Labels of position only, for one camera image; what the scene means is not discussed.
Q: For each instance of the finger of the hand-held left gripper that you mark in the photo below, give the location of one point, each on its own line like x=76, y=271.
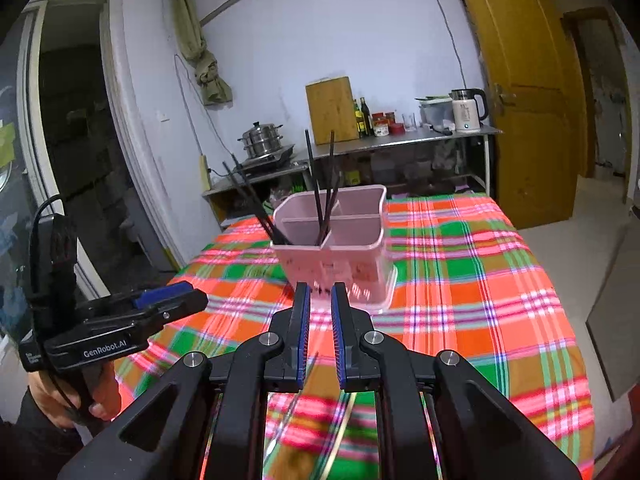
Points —
x=160, y=295
x=175, y=307

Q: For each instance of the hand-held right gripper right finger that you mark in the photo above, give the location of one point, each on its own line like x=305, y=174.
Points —
x=340, y=340

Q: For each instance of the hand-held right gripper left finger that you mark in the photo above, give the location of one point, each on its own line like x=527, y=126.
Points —
x=301, y=340

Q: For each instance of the pink plastic basket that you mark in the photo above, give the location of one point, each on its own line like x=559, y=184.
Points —
x=350, y=270

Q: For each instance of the cream chopstick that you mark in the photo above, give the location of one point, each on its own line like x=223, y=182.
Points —
x=341, y=422

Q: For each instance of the black chopstick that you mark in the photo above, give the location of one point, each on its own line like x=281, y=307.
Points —
x=313, y=185
x=250, y=200
x=260, y=195
x=331, y=170

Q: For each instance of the person's left forearm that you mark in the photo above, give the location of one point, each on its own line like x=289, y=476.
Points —
x=30, y=450

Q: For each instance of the person's left hand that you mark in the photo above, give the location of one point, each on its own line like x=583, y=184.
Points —
x=50, y=402

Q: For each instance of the plaid cloth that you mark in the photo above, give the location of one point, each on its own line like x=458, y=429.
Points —
x=450, y=310

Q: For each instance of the yellow power strip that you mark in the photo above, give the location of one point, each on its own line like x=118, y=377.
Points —
x=204, y=172

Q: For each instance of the low steel table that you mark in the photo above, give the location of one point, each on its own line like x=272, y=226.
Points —
x=260, y=172

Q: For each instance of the steel steamer pot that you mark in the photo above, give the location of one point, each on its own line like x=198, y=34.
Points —
x=261, y=140

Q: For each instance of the tall steel table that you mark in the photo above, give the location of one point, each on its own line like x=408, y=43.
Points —
x=415, y=135

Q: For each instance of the red round container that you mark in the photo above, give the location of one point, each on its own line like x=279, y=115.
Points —
x=398, y=128

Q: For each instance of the dark glass bottle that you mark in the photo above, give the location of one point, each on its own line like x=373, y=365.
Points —
x=365, y=119
x=357, y=120

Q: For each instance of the knotted green curtain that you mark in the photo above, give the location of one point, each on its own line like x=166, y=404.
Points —
x=212, y=80

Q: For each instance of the clear drinking glass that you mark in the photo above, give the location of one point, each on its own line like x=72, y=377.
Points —
x=409, y=122

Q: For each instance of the wooden cutting board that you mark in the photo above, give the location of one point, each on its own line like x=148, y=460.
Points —
x=330, y=110

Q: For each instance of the white plastic container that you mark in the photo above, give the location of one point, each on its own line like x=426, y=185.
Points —
x=435, y=112

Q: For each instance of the white electric kettle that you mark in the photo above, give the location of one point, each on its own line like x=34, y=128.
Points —
x=465, y=112

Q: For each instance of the grey refrigerator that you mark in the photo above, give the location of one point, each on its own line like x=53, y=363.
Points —
x=615, y=310

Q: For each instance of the yellow wooden door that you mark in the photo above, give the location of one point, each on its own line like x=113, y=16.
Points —
x=525, y=110

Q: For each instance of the white door frame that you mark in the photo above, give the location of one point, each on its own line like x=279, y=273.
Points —
x=135, y=160

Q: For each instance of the wooden door frame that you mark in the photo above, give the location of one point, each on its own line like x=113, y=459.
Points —
x=580, y=110

